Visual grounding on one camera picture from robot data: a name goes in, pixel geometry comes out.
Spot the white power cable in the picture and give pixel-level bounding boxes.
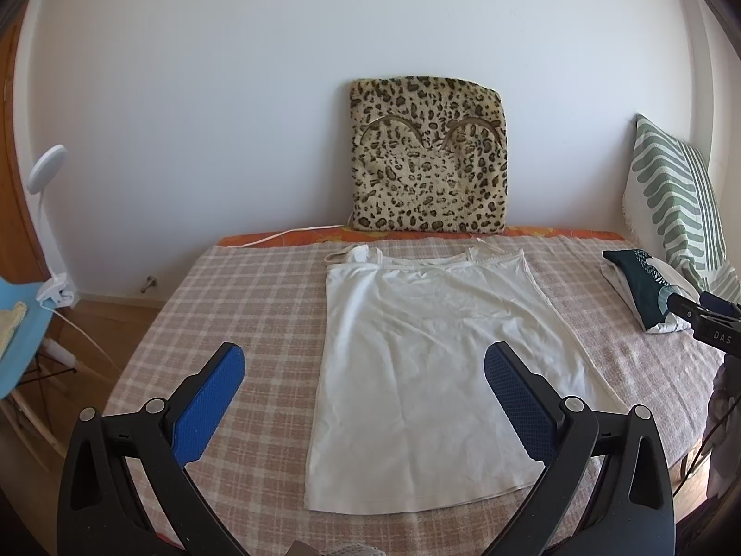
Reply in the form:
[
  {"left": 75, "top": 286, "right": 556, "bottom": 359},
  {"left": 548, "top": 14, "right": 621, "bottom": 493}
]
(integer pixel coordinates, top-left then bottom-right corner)
[{"left": 226, "top": 223, "right": 353, "bottom": 247}]

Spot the leopard print cushion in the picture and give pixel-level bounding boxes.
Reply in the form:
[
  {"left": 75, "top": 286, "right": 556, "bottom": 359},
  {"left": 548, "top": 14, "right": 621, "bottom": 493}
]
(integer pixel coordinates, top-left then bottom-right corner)
[{"left": 349, "top": 76, "right": 509, "bottom": 235}]

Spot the green striped white pillow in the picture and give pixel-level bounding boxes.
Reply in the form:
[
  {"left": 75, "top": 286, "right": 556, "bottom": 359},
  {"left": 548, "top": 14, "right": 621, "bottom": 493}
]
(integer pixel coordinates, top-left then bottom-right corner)
[{"left": 623, "top": 114, "right": 740, "bottom": 303}]

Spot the orange floral bed sheet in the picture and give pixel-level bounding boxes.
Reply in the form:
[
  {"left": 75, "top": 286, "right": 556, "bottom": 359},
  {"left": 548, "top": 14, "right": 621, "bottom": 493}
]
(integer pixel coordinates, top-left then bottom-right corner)
[{"left": 217, "top": 226, "right": 624, "bottom": 248}]

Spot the pink plaid bed blanket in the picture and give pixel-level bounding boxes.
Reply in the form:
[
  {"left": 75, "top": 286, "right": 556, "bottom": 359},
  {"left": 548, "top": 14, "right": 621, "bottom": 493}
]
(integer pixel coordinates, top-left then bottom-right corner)
[{"left": 107, "top": 235, "right": 722, "bottom": 555}]

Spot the dark teal folded shirt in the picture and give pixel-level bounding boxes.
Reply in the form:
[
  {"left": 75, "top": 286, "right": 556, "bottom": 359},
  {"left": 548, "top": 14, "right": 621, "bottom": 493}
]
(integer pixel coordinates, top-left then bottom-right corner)
[{"left": 603, "top": 248, "right": 665, "bottom": 305}]

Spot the light blue chair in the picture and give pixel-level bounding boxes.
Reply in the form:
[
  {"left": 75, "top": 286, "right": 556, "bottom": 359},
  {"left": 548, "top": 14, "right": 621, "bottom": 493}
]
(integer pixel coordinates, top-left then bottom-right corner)
[{"left": 0, "top": 278, "right": 54, "bottom": 399}]

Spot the white clip desk lamp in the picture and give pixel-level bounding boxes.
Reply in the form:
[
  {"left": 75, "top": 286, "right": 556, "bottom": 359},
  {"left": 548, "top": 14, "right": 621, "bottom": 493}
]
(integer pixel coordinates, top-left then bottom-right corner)
[{"left": 25, "top": 145, "right": 75, "bottom": 309}]

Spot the white camisole top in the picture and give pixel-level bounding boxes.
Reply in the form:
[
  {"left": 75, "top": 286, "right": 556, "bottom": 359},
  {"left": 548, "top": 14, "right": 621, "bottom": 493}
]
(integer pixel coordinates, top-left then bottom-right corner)
[{"left": 304, "top": 244, "right": 624, "bottom": 516}]

